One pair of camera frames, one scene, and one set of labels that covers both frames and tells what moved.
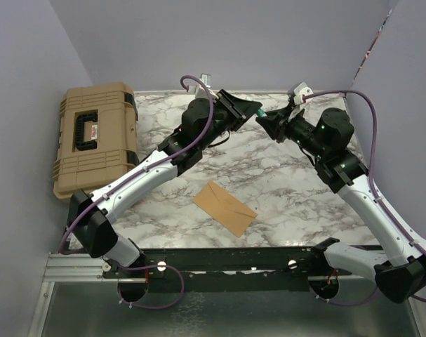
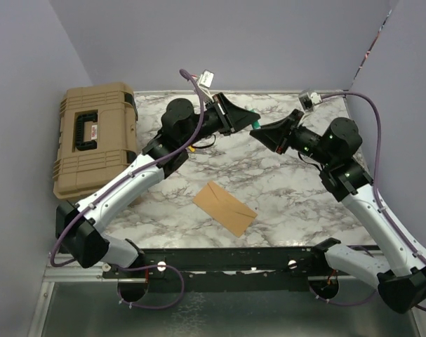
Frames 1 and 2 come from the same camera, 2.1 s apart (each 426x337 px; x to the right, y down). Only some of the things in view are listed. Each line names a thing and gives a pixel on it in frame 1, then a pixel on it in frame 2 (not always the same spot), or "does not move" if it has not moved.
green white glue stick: [262, 113] -> [256, 124]
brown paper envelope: [225, 208] does not move
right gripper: [277, 121] -> [276, 137]
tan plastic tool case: [97, 137] does not move
